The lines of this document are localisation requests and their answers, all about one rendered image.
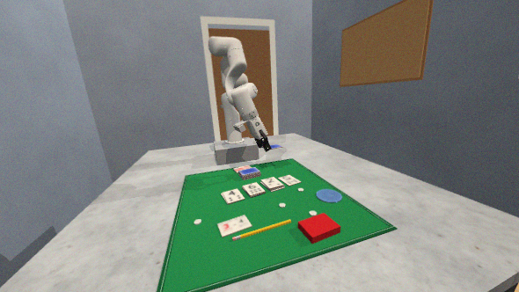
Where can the blue flat disc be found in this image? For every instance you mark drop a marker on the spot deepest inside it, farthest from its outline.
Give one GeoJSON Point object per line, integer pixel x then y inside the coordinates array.
{"type": "Point", "coordinates": [328, 195]}

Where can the yellow pencil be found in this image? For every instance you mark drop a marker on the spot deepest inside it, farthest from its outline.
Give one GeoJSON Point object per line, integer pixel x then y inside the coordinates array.
{"type": "Point", "coordinates": [260, 230]}

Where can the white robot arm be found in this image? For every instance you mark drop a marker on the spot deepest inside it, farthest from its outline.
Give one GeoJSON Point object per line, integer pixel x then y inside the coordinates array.
{"type": "Point", "coordinates": [231, 99]}

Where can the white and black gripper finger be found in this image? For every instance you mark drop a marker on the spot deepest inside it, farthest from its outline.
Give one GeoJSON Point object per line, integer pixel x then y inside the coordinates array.
{"type": "Point", "coordinates": [265, 142]}
{"type": "Point", "coordinates": [258, 142]}

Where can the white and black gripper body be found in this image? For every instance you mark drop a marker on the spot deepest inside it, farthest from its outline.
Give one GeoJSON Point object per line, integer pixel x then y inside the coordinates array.
{"type": "Point", "coordinates": [255, 125]}

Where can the red flat block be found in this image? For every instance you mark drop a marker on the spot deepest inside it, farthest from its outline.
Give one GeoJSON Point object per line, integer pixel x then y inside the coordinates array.
{"type": "Point", "coordinates": [318, 227]}

